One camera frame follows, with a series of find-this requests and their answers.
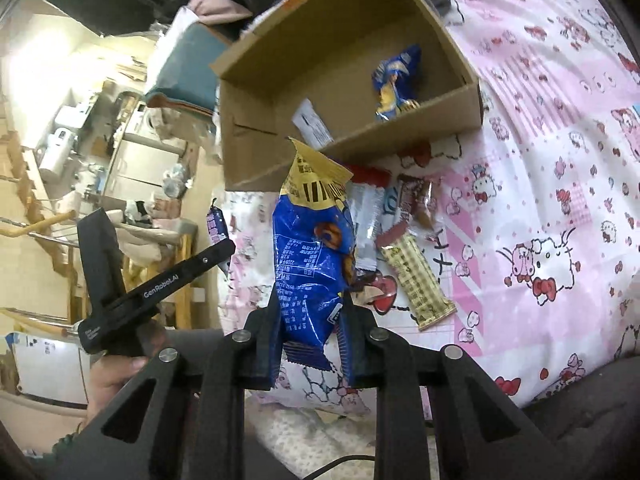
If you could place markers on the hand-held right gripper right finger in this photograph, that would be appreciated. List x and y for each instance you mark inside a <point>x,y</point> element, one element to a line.
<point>346,355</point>

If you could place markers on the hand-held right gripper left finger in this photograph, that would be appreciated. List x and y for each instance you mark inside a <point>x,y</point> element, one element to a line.
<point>266,357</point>

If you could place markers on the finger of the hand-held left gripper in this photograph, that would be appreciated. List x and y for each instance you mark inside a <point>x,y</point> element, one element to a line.
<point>217,255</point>

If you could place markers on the purple snack packet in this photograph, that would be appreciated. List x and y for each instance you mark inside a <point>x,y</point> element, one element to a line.
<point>217,225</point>

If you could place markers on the blue snack packet yellow edge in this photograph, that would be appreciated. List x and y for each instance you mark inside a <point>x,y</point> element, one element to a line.
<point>310,260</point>

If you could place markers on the beige checkered snack packet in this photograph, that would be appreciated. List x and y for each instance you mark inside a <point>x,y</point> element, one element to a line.
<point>417,280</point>

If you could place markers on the silver snack packet red end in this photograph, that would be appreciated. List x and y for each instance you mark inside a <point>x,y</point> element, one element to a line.
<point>367,210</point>

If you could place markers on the brown cardboard box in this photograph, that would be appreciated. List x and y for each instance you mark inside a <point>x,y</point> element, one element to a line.
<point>310,45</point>

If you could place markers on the blue snack packet yellow figure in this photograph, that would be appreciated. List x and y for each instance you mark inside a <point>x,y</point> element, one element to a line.
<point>395,85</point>

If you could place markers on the person's left hand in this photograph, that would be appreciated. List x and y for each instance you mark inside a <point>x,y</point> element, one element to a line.
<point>107,380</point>

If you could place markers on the dark brown small snack packet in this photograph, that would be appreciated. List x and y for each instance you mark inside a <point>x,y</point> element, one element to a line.
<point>364,282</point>

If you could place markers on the wooden stair railing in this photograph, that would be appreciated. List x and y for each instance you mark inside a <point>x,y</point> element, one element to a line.
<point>30,220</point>

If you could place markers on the cream knit blanket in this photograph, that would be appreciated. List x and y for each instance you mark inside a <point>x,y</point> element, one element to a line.
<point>300,440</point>

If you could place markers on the white kitchen appliance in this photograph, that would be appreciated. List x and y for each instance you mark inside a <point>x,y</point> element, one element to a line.
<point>55,152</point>

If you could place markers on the brown wafer packet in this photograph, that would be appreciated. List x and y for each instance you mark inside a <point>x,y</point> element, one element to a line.
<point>415,200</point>

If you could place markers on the pink cloth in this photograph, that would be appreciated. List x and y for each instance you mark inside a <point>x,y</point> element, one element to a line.
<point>220,7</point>

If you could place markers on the pink cartoon printed bedsheet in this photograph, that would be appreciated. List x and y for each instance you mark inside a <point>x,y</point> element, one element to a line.
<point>525,135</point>

